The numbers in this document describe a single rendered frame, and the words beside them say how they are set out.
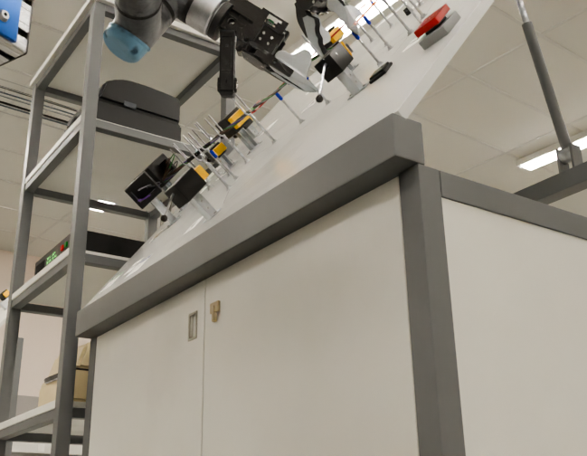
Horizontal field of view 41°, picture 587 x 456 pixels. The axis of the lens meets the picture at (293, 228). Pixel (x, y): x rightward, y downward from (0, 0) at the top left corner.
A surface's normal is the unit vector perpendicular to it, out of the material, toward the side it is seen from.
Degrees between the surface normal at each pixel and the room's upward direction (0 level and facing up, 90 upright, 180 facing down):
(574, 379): 90
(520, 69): 180
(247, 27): 109
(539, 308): 90
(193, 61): 180
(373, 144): 90
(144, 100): 90
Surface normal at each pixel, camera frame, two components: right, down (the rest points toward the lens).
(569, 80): 0.02, 0.93
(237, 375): -0.82, -0.19
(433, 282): 0.57, -0.31
